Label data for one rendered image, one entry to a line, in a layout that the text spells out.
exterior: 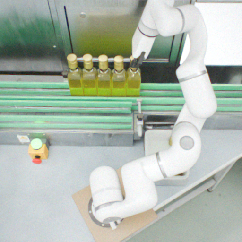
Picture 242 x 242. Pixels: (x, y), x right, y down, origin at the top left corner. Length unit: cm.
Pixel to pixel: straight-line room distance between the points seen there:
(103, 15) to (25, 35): 35
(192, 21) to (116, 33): 38
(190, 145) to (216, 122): 57
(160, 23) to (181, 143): 35
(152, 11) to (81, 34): 39
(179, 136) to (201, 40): 29
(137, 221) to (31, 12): 89
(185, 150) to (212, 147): 57
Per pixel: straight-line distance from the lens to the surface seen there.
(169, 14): 93
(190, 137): 91
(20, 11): 129
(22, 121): 133
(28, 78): 152
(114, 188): 99
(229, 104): 140
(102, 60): 116
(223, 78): 157
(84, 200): 131
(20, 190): 140
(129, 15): 120
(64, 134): 134
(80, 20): 122
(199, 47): 98
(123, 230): 127
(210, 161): 144
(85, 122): 128
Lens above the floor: 201
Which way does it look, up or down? 59 degrees down
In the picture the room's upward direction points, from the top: straight up
